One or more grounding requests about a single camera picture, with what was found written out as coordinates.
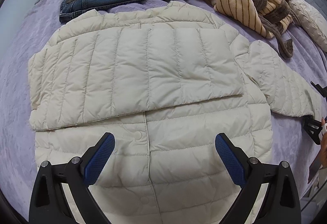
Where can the person's right hand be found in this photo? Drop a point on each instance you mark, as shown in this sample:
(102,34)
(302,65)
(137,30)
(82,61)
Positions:
(319,164)

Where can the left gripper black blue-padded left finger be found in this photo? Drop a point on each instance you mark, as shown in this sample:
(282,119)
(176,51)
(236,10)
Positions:
(49,204)

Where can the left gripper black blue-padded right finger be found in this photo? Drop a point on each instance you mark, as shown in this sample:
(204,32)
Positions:
(281,201)

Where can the cream quilted down jacket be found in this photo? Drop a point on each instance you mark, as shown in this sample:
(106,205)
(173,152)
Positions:
(164,82)

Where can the cream knitted cushion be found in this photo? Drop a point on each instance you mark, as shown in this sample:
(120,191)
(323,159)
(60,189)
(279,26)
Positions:
(312,21)

